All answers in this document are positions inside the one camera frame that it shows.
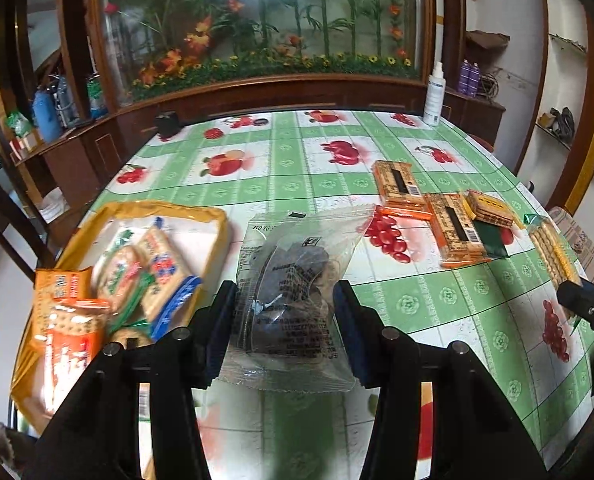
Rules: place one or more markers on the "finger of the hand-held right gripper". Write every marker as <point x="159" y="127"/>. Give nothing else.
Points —
<point x="587" y="305"/>

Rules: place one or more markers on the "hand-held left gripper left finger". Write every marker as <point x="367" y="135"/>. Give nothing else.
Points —
<point x="219" y="335"/>

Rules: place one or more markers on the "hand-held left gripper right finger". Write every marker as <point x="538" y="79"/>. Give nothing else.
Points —
<point x="357" y="340"/>

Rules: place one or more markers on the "yellow green label cracker packet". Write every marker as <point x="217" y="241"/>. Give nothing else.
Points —
<point x="552" y="255"/>

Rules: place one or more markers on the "blue-ended cracker packet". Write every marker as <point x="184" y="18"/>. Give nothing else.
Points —
<point x="162" y="270"/>

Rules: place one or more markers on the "round cracker packet black label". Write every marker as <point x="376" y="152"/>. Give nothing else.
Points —
<point x="127" y="336"/>

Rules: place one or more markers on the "clear bag of dark snacks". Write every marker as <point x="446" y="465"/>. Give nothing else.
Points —
<point x="287" y="270"/>

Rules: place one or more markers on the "dark green snack packet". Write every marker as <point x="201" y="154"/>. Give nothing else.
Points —
<point x="494" y="240"/>

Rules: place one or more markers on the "yellow cardboard tray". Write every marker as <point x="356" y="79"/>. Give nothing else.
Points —
<point x="202" y="220"/>

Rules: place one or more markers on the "round cracker packet green print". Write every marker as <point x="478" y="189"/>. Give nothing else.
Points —
<point x="119" y="270"/>

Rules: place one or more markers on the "square yellow label cracker packet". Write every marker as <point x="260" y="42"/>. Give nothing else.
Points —
<point x="487" y="207"/>

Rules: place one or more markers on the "orange cracker packet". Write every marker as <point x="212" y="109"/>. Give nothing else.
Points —
<point x="457" y="230"/>
<point x="72" y="350"/>
<point x="392" y="180"/>

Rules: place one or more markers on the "long yellow cracker packet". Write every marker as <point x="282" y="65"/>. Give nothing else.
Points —
<point x="59" y="285"/>

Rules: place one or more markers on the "dark shoes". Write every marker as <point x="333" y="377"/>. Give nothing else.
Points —
<point x="559" y="125"/>

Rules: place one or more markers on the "small black cup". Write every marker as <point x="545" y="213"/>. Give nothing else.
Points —
<point x="168" y="125"/>

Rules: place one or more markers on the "purple spray can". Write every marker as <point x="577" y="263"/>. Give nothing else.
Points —
<point x="463" y="79"/>
<point x="474" y="81"/>

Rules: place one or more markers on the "white spray bottle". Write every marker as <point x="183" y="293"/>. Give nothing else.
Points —
<point x="433" y="100"/>

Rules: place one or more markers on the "green label water bottle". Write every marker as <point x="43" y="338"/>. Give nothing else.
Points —
<point x="97" y="97"/>

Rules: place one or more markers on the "small cardboard box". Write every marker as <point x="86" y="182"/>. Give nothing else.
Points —
<point x="24" y="141"/>

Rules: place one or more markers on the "grey thermos flask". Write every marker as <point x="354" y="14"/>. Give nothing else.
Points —
<point x="67" y="102"/>

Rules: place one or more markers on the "blue thermos jug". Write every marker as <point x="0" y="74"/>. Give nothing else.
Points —
<point x="46" y="117"/>

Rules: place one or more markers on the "green snack bag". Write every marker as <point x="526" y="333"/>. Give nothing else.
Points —
<point x="18" y="124"/>

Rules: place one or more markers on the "rolled white yellow paper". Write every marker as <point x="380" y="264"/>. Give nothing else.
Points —
<point x="439" y="35"/>

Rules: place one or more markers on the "artificial flower glass display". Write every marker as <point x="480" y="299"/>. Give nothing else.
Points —
<point x="277" y="10"/>

